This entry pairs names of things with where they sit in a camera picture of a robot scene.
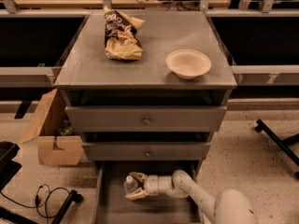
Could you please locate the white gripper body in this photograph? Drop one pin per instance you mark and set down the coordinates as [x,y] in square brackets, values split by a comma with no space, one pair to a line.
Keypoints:
[151,184]

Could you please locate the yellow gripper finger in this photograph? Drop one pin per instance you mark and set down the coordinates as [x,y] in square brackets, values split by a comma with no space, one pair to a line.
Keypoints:
[136,195]
[140,177]

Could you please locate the clear plastic water bottle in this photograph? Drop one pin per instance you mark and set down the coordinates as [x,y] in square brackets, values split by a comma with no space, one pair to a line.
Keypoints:
[130,184]

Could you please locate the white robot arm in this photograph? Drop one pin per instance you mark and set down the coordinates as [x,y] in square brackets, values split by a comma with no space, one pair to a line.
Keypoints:
[229,207]

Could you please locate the grey open bottom drawer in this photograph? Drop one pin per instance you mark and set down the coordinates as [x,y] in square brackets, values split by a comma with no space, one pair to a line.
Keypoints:
[112,207]

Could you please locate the grey middle drawer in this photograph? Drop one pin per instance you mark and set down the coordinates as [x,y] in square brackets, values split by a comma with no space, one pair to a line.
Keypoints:
[146,151]

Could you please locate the grey top drawer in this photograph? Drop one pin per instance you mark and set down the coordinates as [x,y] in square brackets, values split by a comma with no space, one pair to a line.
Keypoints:
[146,118]

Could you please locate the grey drawer cabinet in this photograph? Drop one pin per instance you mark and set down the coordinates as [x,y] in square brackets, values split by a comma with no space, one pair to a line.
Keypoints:
[90,78]

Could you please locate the black stand leg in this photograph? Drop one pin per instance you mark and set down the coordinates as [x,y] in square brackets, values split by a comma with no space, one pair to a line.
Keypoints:
[73,197]

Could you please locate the open cardboard box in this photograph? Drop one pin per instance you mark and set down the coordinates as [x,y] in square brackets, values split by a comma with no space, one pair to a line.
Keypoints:
[52,149]

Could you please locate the white paper bowl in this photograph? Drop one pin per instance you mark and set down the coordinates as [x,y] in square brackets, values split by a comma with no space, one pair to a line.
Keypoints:
[188,63]

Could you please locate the black bin at left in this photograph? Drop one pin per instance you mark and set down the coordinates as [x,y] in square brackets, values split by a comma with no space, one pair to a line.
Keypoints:
[8,167]

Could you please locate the crumpled chip bag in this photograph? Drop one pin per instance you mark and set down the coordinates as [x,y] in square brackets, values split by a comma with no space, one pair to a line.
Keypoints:
[121,42]

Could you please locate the black chair base leg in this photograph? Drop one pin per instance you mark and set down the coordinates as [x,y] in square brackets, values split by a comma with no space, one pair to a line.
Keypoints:
[283,144]

